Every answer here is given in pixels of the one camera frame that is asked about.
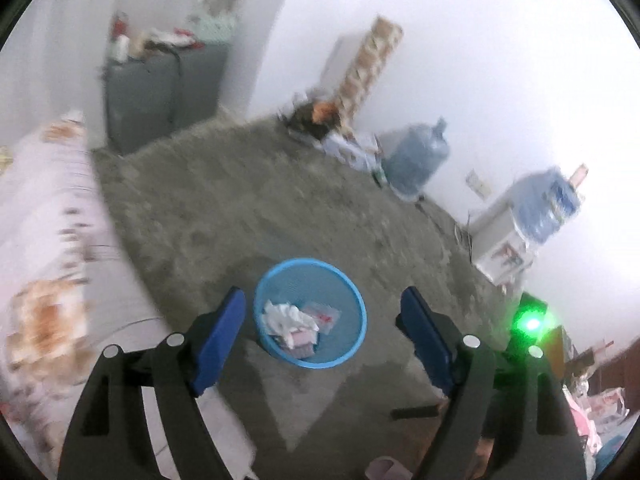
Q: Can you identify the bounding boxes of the grey cabinet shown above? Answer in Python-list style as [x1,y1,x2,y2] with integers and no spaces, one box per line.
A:
[102,42,231,156]

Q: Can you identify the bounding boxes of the white printed box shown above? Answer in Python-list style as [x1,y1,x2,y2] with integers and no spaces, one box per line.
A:
[320,132,383,171]

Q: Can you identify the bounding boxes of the blue mesh wastebasket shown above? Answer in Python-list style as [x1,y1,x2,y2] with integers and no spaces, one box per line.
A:
[253,258,367,370]

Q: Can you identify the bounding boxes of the pink slipper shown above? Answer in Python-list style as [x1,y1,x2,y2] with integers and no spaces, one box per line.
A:
[365,456,413,480]

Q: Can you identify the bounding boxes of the pink small box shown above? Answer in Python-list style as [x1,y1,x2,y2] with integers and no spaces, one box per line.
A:
[280,330,318,361]

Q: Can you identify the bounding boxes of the green patterned box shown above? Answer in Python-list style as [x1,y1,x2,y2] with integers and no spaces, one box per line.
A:
[192,10,236,43]

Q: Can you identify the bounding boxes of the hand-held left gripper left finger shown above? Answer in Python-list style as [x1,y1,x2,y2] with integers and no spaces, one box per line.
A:
[56,285,247,480]

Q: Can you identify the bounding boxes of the dark snack bag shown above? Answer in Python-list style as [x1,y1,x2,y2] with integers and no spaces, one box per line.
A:
[287,97,346,141]

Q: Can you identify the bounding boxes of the white water dispenser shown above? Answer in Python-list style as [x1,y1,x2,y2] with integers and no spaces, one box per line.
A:
[472,195,536,283]

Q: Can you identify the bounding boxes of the flowered tablecloth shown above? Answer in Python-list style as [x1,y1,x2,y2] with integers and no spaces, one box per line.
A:
[0,109,251,480]

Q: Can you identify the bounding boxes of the blue water jug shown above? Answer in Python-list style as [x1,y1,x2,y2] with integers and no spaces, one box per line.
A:
[385,117,451,201]
[515,165,583,243]

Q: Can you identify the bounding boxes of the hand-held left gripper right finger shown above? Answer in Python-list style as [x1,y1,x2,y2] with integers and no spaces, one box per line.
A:
[395,285,587,480]

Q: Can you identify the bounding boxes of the pink white plastic bags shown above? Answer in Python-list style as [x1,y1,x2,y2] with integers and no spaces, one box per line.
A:
[565,385,628,461]

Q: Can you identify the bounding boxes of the white curtain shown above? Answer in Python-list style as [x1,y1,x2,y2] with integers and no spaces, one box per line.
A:
[10,0,301,126]

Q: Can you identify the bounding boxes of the clear plastic bag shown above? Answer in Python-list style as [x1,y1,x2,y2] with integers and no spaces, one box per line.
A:
[300,301,342,333]

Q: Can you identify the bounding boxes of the tall patterned cardboard box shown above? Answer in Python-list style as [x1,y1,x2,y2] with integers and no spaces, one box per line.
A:
[336,16,403,121]

